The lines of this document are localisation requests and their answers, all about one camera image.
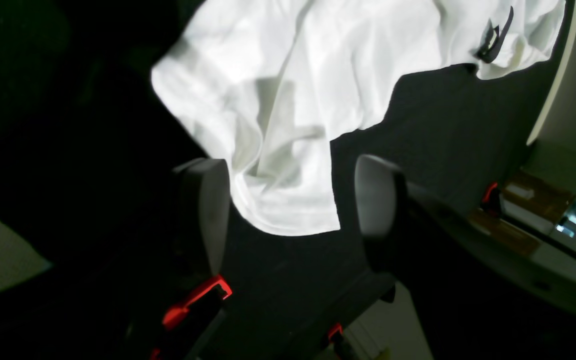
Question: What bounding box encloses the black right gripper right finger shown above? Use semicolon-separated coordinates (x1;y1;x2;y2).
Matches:
354;154;466;280

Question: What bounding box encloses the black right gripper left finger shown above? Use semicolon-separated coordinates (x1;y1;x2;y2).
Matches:
171;158;231;296

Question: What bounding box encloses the white printed t-shirt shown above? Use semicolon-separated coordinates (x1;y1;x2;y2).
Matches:
150;0;566;237

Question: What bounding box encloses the red clamp back right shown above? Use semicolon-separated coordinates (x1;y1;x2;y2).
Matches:
150;275;233;360

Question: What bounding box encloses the black table cloth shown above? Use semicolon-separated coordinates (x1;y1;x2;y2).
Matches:
0;0;563;360

